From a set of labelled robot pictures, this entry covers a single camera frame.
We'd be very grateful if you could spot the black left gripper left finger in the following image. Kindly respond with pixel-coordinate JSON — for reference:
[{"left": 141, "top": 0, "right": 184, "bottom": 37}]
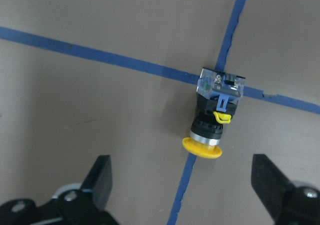
[{"left": 81, "top": 155, "right": 113, "bottom": 211}]

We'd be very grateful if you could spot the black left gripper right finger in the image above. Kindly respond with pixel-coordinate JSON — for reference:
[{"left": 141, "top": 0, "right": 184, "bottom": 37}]
[{"left": 250, "top": 154, "right": 296, "bottom": 219}]

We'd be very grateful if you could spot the yellow push button switch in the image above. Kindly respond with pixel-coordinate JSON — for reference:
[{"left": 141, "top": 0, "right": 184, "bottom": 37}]
[{"left": 182, "top": 68, "right": 246, "bottom": 159}]

